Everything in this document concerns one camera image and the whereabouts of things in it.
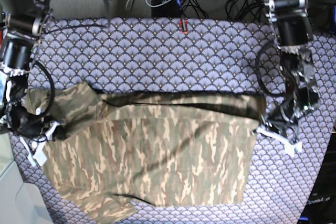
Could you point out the fan-patterned blue tablecloth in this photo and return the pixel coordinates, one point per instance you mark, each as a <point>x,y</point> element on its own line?
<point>215,55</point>

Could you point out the white plastic bin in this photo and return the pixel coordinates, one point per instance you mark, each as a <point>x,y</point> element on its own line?
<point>20,202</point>

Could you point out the camouflage T-shirt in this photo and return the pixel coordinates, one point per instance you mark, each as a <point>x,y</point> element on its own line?
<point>166,149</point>

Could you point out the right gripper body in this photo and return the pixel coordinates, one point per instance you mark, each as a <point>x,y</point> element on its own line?
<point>34,130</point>

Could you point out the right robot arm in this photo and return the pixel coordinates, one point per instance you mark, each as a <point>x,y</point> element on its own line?
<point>24,24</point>

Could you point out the black power adapter box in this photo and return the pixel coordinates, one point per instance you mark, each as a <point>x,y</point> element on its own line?
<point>169,10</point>

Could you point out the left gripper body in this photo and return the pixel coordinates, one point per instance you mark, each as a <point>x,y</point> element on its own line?
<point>282,123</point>

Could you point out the black OpenArm box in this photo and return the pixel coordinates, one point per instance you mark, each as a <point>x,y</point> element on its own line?
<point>320,207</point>

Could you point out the red black clamp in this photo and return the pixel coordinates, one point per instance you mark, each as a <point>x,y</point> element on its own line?
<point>183,25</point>

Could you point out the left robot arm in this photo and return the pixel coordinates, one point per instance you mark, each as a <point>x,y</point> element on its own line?
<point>293,31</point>

